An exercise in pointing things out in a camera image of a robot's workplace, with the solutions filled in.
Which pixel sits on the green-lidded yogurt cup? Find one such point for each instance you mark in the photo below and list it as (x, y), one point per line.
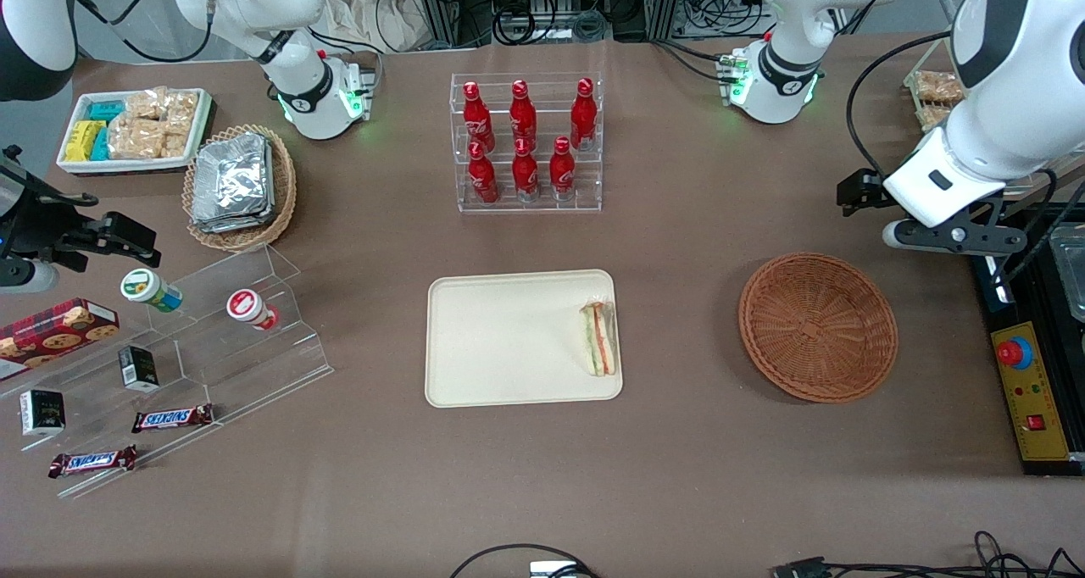
(146, 288)

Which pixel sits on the light oval wicker basket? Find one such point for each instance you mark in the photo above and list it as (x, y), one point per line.
(284, 190)

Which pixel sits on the clear acrylic step display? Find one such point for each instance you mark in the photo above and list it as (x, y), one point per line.
(254, 375)

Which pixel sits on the black yellow control box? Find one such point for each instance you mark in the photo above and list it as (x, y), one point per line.
(1038, 442)

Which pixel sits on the small black carton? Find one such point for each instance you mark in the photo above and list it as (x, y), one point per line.
(42, 413)
(138, 368)

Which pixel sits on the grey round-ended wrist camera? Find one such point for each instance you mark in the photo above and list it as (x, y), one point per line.
(25, 277)
(900, 235)

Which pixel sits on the aluminium equipment frame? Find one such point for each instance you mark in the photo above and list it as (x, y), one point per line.
(441, 6)

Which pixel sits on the red cookie box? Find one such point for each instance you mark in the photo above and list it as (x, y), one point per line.
(51, 334)

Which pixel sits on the clear plastic container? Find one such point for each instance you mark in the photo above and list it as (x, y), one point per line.
(1070, 273)

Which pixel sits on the brown snickers bar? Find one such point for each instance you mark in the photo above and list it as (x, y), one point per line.
(172, 418)
(93, 461)

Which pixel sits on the red cola bottle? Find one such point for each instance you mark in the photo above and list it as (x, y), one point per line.
(583, 116)
(523, 113)
(477, 119)
(525, 173)
(562, 171)
(483, 175)

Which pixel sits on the teal snack packet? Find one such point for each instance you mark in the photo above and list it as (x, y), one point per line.
(101, 146)
(106, 111)

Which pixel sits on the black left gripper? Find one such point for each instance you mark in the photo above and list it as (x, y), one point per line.
(861, 186)

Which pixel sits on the red emergency stop button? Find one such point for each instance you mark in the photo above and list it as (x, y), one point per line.
(1015, 353)

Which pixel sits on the clear acrylic bottle rack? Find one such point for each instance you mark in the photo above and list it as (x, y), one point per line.
(585, 201)

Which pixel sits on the cream plastic tray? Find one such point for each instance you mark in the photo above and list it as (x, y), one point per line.
(509, 338)

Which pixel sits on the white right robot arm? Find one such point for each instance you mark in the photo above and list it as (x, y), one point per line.
(292, 61)

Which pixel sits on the small white device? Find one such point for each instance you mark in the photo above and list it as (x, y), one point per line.
(555, 570)

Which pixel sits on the brown round wicker basket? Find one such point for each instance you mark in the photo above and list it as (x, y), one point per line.
(818, 328)

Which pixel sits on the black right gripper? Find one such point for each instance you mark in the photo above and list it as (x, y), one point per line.
(41, 226)

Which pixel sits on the yellow snack packet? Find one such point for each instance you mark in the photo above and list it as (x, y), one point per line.
(81, 141)

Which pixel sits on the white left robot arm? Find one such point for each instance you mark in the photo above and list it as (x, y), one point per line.
(788, 19)

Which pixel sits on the beige cloth bag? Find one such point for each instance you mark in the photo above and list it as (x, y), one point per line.
(373, 10)

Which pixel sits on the clear-wrapped rice cracker pack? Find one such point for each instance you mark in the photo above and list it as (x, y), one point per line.
(147, 105)
(175, 146)
(182, 112)
(136, 139)

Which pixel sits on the triangle sandwich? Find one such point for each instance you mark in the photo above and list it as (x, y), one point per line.
(598, 341)

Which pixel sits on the red-lidded yogurt cup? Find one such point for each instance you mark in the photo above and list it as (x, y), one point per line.
(247, 307)

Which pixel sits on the white rectangular snack tray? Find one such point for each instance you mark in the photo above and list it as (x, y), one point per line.
(127, 166)

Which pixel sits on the silver foil packet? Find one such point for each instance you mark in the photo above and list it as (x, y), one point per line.
(246, 225)
(230, 180)

